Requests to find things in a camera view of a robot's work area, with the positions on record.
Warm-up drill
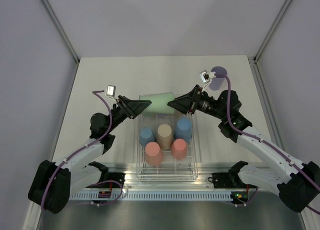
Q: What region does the white wire dish rack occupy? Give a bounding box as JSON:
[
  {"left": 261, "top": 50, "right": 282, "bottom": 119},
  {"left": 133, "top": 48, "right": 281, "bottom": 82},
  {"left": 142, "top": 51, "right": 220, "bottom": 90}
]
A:
[{"left": 136, "top": 110, "right": 199, "bottom": 181}]

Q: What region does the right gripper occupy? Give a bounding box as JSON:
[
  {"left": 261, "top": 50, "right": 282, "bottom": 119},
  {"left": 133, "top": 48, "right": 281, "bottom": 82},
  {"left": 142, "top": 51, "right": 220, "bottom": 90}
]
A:
[{"left": 167, "top": 84, "right": 227, "bottom": 120}]

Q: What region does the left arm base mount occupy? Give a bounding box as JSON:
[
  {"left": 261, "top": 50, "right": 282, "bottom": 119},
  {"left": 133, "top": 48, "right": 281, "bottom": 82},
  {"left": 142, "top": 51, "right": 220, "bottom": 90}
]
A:
[{"left": 88, "top": 172, "right": 126, "bottom": 189}]

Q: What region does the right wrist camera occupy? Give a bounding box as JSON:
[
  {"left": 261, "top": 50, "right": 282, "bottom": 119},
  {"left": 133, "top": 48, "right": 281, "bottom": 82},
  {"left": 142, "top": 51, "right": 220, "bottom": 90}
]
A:
[{"left": 199, "top": 70, "right": 216, "bottom": 91}]

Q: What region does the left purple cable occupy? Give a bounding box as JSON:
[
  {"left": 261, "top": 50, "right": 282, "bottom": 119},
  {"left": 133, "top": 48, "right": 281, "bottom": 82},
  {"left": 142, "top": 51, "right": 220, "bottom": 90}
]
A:
[{"left": 39, "top": 90, "right": 113, "bottom": 210}]

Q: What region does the purple cable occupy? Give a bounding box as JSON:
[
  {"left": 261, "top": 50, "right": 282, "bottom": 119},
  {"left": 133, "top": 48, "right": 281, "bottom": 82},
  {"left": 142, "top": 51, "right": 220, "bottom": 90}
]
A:
[
  {"left": 212, "top": 73, "right": 320, "bottom": 213},
  {"left": 39, "top": 90, "right": 113, "bottom": 210}
]

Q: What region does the green cup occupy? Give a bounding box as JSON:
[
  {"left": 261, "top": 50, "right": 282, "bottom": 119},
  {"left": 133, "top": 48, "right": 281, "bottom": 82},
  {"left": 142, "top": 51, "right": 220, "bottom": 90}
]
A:
[{"left": 139, "top": 92, "right": 175, "bottom": 116}]

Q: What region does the slotted cable duct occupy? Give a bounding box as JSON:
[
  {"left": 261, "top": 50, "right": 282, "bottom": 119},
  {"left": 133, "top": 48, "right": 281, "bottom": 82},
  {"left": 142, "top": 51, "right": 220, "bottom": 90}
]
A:
[{"left": 70, "top": 190, "right": 232, "bottom": 201}]

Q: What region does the blue cup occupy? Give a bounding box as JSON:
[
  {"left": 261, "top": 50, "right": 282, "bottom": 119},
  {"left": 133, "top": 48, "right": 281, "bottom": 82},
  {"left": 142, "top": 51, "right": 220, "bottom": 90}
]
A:
[
  {"left": 174, "top": 117, "right": 192, "bottom": 142},
  {"left": 139, "top": 127, "right": 156, "bottom": 147}
]

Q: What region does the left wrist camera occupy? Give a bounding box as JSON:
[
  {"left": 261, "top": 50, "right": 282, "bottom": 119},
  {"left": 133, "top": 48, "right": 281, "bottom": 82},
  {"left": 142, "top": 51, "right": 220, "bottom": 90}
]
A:
[{"left": 105, "top": 85, "right": 116, "bottom": 97}]

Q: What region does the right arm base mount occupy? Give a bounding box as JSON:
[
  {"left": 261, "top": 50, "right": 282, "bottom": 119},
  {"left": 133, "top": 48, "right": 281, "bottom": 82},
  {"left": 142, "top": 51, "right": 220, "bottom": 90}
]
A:
[{"left": 207, "top": 172, "right": 242, "bottom": 189}]

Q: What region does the right pink cup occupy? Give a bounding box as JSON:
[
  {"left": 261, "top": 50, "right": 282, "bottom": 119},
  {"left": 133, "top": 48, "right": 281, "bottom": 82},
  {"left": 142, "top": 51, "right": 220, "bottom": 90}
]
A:
[{"left": 171, "top": 138, "right": 188, "bottom": 160}]

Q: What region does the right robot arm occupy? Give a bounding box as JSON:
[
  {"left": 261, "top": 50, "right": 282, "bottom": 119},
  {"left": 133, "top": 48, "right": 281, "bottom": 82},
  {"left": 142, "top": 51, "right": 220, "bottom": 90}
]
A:
[{"left": 168, "top": 85, "right": 320, "bottom": 213}]

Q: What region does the beige cup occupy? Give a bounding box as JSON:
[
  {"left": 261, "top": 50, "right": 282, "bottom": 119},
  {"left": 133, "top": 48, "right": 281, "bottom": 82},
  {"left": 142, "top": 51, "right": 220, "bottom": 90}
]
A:
[{"left": 156, "top": 124, "right": 174, "bottom": 150}]

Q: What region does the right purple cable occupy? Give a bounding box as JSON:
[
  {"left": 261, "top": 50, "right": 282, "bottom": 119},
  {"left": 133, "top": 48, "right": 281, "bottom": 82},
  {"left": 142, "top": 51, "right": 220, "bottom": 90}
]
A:
[{"left": 212, "top": 73, "right": 320, "bottom": 213}]

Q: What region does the purple cup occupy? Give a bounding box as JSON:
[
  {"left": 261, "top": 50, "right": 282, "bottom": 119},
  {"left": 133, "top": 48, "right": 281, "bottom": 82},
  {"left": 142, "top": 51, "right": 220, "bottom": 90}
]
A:
[{"left": 209, "top": 66, "right": 228, "bottom": 91}]

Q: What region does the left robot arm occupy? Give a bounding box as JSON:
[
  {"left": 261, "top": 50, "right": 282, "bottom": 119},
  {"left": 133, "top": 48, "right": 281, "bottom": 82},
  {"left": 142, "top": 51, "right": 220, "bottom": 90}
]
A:
[{"left": 27, "top": 96, "right": 151, "bottom": 213}]

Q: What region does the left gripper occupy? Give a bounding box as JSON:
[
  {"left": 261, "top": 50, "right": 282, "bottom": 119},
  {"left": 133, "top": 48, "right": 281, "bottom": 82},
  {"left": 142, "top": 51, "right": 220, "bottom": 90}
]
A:
[{"left": 106, "top": 95, "right": 152, "bottom": 133}]

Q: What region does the pink cup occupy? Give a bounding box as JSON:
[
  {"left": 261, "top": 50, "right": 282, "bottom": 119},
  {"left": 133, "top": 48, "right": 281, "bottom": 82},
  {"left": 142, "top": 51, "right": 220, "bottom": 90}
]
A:
[
  {"left": 145, "top": 142, "right": 164, "bottom": 166},
  {"left": 171, "top": 138, "right": 188, "bottom": 160}
]

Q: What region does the left pink cup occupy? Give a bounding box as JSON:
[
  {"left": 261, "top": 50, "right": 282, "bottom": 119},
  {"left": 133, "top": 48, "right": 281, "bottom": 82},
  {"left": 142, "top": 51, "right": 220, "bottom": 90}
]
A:
[{"left": 145, "top": 142, "right": 164, "bottom": 166}]

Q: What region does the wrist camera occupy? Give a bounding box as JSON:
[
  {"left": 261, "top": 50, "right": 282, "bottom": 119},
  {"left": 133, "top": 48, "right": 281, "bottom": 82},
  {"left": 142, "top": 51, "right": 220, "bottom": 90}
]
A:
[
  {"left": 199, "top": 70, "right": 216, "bottom": 91},
  {"left": 105, "top": 85, "right": 116, "bottom": 97}
]

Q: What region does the aluminium rail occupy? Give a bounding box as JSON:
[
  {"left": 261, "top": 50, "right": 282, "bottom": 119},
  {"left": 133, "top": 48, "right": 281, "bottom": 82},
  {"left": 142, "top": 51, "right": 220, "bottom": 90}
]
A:
[{"left": 37, "top": 164, "right": 288, "bottom": 190}]

